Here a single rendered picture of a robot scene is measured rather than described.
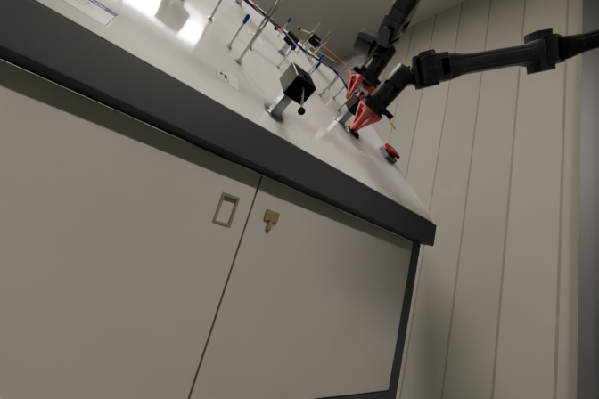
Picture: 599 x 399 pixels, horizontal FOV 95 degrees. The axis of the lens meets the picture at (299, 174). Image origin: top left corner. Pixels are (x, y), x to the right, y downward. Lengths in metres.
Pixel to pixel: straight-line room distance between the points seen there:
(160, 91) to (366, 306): 0.65
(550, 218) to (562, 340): 0.56
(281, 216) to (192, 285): 0.19
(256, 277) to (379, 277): 0.37
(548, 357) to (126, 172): 1.81
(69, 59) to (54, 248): 0.23
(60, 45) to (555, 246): 1.93
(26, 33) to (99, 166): 0.16
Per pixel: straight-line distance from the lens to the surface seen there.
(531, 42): 1.04
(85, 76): 0.44
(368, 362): 0.84
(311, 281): 0.62
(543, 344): 1.86
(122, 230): 0.46
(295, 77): 0.52
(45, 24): 0.46
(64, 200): 0.46
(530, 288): 1.87
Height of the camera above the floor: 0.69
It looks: 15 degrees up
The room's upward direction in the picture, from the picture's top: 16 degrees clockwise
